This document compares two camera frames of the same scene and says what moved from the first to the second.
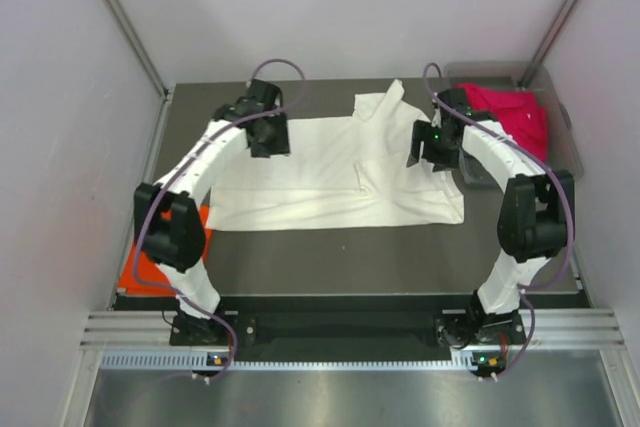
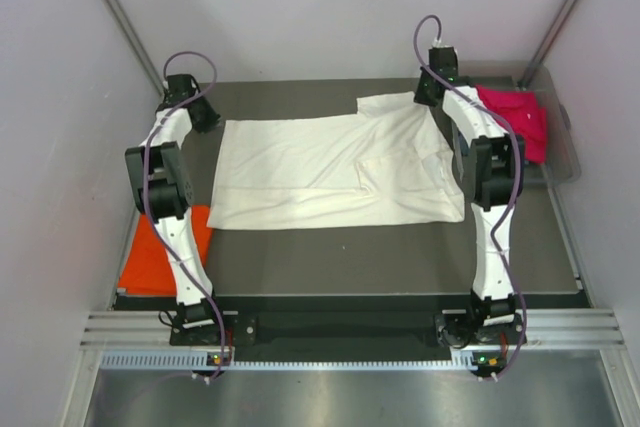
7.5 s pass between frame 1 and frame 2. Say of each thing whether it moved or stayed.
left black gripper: moved
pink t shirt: stayed
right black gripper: moved
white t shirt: stayed
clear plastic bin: stayed
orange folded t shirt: stayed
